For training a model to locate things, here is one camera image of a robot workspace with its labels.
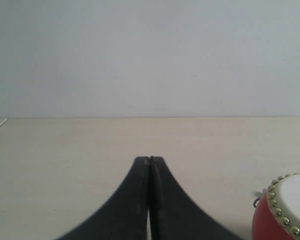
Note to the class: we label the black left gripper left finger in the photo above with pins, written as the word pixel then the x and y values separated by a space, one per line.
pixel 124 215

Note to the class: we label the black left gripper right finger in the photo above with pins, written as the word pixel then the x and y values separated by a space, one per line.
pixel 173 214

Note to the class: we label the small red drum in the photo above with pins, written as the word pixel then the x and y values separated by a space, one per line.
pixel 277 211

